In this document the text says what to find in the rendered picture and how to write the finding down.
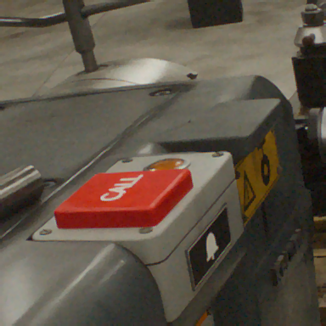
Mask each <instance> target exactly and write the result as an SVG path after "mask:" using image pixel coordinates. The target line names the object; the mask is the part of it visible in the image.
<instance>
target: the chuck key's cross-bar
mask: <svg viewBox="0 0 326 326"><path fill-rule="evenodd" d="M151 1H154V0H106V1H103V2H99V3H93V4H90V5H87V6H83V7H81V10H80V14H81V16H82V17H87V16H89V15H93V14H100V13H103V12H106V11H110V10H115V9H120V8H127V7H130V6H133V5H138V4H141V3H147V2H151ZM65 22H67V17H66V14H65V11H64V12H61V13H57V14H54V15H51V16H48V17H43V18H37V17H31V18H28V17H8V16H6V17H0V27H18V28H22V27H26V28H44V27H49V26H53V25H58V24H63V23H65Z"/></svg>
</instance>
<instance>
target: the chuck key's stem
mask: <svg viewBox="0 0 326 326"><path fill-rule="evenodd" d="M62 3H63V5H64V11H65V14H66V17H67V22H68V25H69V27H70V34H71V36H72V39H73V43H74V47H75V50H76V51H77V52H78V53H80V54H81V59H82V62H83V65H84V68H85V70H86V73H85V74H87V73H91V72H95V71H97V70H99V69H101V68H99V67H98V65H97V62H96V59H95V56H94V51H93V50H94V49H95V47H96V43H95V41H94V38H93V34H92V28H91V26H90V22H89V20H88V17H82V16H81V14H80V10H81V7H83V6H85V5H84V0H62Z"/></svg>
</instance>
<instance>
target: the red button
mask: <svg viewBox="0 0 326 326"><path fill-rule="evenodd" d="M192 187H193V177H192V172H191V171H190V170H189V169H187V168H186V169H171V170H156V171H129V172H114V173H100V174H97V175H95V176H94V177H93V178H91V179H90V180H89V181H88V182H87V183H85V184H84V185H83V186H81V187H80V188H79V189H78V190H77V191H75V193H73V194H72V195H71V196H70V197H69V199H67V200H66V201H65V202H64V203H63V202H62V203H61V204H60V206H58V207H57V208H56V209H55V210H54V212H53V215H54V219H55V222H56V227H57V228H59V229H61V228H81V229H83V228H129V227H136V228H151V227H155V226H157V225H158V224H159V223H160V222H161V221H162V220H163V219H164V218H165V217H166V216H167V215H168V214H169V213H170V211H171V210H172V209H173V208H174V207H175V206H176V205H177V204H178V203H179V202H180V201H181V200H182V199H183V198H184V197H185V196H186V195H187V194H188V193H189V192H190V191H191V189H192Z"/></svg>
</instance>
